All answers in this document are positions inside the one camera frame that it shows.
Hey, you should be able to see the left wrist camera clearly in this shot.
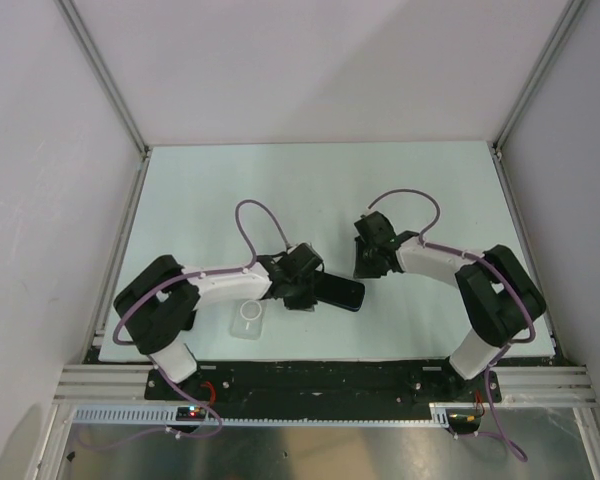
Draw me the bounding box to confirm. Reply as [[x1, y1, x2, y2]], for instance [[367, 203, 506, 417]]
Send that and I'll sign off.
[[278, 243, 323, 279]]

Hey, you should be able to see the aluminium frame post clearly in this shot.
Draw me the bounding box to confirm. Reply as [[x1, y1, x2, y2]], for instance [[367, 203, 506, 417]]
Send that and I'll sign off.
[[489, 0, 589, 154], [54, 0, 151, 156]]

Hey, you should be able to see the aluminium front frame rail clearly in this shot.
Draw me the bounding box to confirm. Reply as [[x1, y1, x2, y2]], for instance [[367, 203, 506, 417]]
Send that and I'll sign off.
[[54, 365, 597, 408]]

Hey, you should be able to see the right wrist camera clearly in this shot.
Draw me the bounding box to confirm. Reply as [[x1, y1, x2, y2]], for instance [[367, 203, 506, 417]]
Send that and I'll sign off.
[[354, 211, 396, 247]]

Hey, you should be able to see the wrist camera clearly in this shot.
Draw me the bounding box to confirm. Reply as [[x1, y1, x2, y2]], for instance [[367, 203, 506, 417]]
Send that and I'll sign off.
[[278, 243, 323, 279], [354, 211, 396, 247]]

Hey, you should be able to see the left aluminium frame post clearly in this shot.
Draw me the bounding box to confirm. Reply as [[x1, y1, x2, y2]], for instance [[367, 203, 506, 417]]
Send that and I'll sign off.
[[54, 0, 151, 156]]

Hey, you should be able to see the black smartphone blue edge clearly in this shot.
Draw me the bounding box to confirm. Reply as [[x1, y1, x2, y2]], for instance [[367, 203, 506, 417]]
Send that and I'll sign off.
[[315, 272, 366, 312]]

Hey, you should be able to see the white slotted cable duct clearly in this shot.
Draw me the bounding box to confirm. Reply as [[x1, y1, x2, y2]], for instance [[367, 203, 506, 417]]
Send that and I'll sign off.
[[72, 404, 454, 430]]

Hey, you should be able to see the right aluminium frame post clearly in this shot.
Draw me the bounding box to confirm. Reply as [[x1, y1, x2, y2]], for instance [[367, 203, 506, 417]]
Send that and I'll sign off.
[[489, 0, 589, 154]]

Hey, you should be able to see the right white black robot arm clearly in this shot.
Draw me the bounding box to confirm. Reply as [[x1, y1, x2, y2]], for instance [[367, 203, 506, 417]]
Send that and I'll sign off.
[[354, 232, 546, 401]]

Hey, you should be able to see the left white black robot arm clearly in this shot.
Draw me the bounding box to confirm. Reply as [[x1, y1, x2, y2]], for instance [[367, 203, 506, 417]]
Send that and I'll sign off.
[[112, 244, 323, 399]]

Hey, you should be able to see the clear magsafe phone case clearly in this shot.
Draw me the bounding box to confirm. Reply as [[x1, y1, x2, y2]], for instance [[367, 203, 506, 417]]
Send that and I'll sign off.
[[229, 300, 265, 340]]

